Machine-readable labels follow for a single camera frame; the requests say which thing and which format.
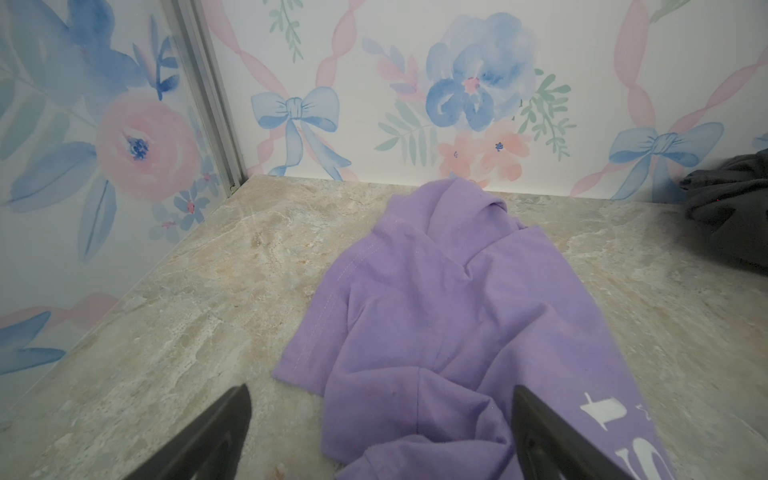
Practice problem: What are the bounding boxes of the dark grey cloth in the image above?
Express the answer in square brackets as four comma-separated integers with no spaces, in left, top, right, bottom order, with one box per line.
[680,149,767,270]

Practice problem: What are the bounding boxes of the purple printed t-shirt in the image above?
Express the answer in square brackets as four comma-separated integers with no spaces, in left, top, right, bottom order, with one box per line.
[274,179,674,479]

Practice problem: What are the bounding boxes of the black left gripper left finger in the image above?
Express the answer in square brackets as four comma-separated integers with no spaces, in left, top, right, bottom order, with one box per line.
[126,384,252,480]

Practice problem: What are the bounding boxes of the left corner aluminium post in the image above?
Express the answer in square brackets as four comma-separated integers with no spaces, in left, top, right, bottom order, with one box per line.
[160,0,247,196]

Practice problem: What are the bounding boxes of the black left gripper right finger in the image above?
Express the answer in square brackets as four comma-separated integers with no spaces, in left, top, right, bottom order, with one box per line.
[511,385,630,480]

